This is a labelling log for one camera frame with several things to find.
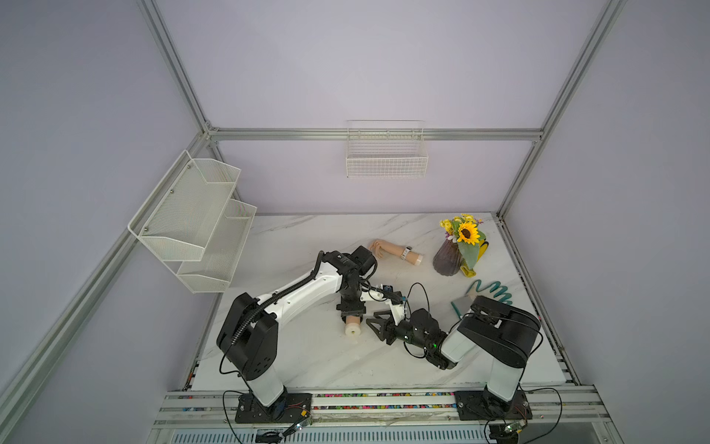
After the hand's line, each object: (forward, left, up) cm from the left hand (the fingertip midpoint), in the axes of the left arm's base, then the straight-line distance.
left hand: (353, 304), depth 83 cm
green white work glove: (+9, -49, -8) cm, 51 cm away
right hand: (-2, -6, -7) cm, 9 cm away
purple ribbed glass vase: (+19, -34, -3) cm, 39 cm away
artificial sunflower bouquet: (+16, -34, +16) cm, 41 cm away
